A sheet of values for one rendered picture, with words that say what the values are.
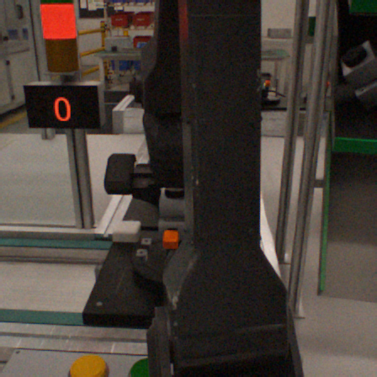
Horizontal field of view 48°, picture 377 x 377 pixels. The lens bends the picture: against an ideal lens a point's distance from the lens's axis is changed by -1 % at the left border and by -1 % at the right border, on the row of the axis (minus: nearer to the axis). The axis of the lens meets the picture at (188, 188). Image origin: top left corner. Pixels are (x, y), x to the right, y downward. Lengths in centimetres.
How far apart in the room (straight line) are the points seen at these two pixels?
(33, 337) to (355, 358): 47
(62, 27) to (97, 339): 46
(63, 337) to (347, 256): 40
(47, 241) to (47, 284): 10
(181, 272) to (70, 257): 59
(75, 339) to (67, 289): 18
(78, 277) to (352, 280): 45
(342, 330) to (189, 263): 57
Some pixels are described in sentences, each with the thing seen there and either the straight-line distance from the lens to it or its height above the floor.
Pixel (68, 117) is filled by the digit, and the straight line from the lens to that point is 73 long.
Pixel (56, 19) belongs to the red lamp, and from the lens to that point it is 71.
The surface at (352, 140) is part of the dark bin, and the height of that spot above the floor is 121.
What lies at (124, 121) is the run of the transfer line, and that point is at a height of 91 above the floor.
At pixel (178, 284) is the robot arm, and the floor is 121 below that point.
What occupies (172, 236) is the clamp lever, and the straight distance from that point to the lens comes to 58.
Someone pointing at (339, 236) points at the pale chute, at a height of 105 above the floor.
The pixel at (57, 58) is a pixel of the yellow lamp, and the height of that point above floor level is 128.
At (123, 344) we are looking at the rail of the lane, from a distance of 58.
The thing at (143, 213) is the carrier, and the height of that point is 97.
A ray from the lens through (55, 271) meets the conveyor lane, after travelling 82.
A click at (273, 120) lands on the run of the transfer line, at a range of 182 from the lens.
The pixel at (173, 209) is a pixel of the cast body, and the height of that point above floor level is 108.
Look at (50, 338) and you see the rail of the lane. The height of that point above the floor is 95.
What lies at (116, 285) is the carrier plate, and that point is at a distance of 66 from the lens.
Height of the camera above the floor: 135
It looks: 23 degrees down
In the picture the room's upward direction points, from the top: straight up
